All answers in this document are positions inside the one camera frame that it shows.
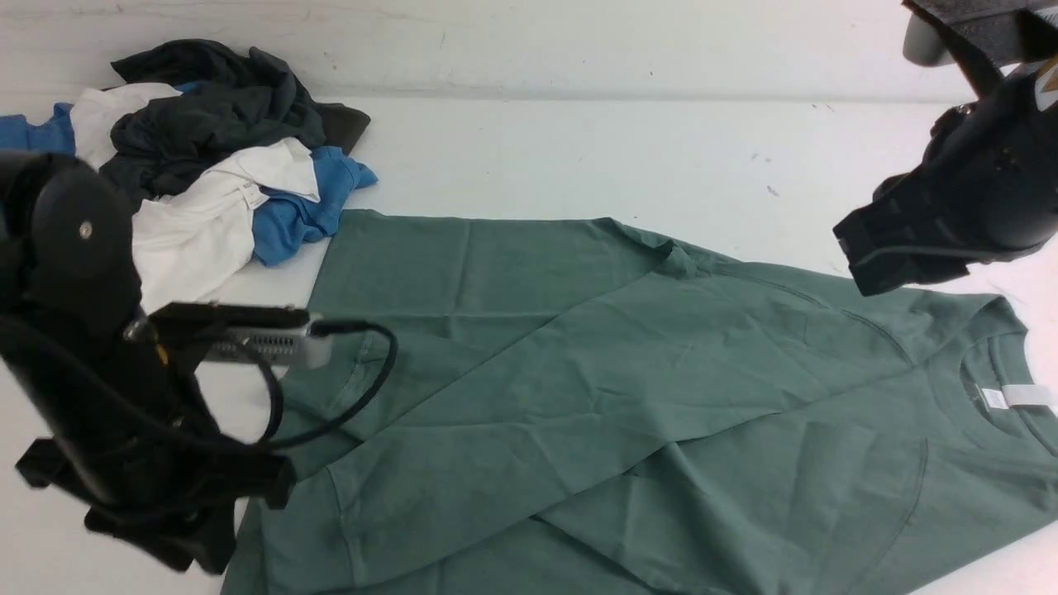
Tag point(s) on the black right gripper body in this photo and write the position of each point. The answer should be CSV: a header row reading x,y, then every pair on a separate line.
x,y
988,175

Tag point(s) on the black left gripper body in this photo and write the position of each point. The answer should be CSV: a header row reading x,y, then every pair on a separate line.
x,y
131,429

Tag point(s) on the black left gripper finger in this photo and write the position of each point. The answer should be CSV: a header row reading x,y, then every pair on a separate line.
x,y
202,534

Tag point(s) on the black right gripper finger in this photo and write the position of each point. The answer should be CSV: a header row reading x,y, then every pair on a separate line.
x,y
888,246

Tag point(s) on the green long-sleeved shirt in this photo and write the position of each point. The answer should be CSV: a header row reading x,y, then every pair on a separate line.
x,y
583,407

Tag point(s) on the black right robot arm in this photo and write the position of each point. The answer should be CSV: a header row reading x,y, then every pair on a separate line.
x,y
985,191

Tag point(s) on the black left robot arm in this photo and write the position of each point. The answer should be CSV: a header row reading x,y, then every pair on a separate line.
x,y
67,263

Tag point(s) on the white shirt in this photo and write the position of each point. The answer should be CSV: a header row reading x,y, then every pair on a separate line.
x,y
187,244

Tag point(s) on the blue shirt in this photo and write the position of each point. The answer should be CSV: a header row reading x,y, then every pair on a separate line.
x,y
280,227

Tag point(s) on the white neck label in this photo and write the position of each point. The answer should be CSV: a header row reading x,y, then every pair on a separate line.
x,y
1020,395

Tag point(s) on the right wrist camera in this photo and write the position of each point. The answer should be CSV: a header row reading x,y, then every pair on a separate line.
x,y
980,37

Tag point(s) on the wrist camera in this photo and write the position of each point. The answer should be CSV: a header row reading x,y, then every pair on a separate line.
x,y
248,335
980,37

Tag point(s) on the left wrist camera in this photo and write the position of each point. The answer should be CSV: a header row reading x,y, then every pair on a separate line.
x,y
248,335

